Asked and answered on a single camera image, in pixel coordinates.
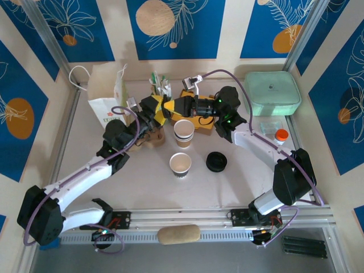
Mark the yellow napkin stack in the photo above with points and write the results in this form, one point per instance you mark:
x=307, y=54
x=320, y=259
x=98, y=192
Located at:
x=187, y=94

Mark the brown pulp cup carrier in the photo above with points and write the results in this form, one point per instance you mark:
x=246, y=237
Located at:
x=156, y=140

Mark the striped brown paper cup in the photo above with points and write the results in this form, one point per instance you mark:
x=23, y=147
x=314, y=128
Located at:
x=184, y=140

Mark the dark sleeve paper cup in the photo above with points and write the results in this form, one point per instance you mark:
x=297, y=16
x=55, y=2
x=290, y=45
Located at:
x=180, y=172

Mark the black plastic cup lid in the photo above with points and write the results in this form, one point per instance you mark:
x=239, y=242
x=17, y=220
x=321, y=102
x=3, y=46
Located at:
x=216, y=162

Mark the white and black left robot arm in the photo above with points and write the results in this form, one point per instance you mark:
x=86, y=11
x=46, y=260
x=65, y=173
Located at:
x=79, y=179

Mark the wooden stir stick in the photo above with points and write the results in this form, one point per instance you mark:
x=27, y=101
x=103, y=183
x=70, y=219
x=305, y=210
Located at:
x=153, y=89

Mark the brown cardboard napkin tray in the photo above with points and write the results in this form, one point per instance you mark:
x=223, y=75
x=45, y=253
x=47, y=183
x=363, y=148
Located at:
x=204, y=129

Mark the green tipped wrapped straw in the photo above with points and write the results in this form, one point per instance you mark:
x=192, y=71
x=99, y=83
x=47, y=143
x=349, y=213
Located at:
x=163, y=79
x=153, y=78

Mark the mint green zip case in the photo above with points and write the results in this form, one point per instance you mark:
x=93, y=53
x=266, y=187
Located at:
x=270, y=91

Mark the clear plastic box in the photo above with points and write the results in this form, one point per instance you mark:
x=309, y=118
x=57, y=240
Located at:
x=270, y=127

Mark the orange capped bottle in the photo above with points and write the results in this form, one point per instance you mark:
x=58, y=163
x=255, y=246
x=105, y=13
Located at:
x=281, y=135

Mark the black controller board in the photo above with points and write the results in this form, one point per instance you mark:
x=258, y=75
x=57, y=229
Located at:
x=102, y=236
x=260, y=237

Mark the tan foam pad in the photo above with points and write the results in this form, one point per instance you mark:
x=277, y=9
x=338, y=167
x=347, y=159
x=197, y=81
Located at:
x=179, y=234

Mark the black ribbed rack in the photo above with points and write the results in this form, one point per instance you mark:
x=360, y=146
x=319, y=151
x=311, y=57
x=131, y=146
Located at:
x=304, y=247

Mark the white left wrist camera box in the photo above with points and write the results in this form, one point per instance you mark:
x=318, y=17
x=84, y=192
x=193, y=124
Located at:
x=132, y=103

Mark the aluminium side rail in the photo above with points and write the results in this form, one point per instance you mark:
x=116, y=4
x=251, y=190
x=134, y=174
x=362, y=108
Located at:
x=66, y=133
x=297, y=139

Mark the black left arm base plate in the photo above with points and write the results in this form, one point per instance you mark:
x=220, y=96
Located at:
x=123, y=220

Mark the aluminium front rail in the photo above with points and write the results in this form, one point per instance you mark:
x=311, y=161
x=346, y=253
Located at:
x=176, y=217

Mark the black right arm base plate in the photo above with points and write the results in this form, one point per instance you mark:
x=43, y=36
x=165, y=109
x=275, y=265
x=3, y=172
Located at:
x=239, y=217

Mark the aluminium corner post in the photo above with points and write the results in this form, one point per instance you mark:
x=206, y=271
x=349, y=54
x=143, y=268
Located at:
x=47, y=37
x=309, y=34

